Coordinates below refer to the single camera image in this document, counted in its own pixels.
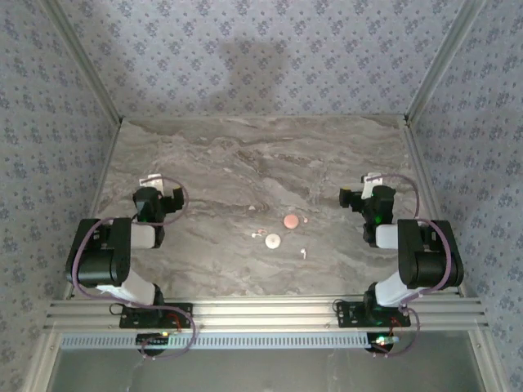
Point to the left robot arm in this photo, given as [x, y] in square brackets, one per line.
[102, 265]

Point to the black controller board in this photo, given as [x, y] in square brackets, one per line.
[149, 339]
[378, 345]

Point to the aluminium mounting rail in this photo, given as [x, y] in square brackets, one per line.
[261, 314]

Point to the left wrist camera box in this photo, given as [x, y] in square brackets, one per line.
[153, 179]

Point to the aluminium frame post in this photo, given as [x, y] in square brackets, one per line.
[486, 361]
[43, 361]
[443, 57]
[84, 57]

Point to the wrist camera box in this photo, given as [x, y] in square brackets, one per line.
[369, 181]
[153, 179]

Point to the salmon pink charging case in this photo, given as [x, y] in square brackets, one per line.
[291, 221]

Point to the pale pink charging case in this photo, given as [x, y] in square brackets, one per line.
[273, 240]

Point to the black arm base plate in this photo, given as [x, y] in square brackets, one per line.
[135, 320]
[347, 316]

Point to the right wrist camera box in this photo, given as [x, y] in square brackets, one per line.
[369, 181]

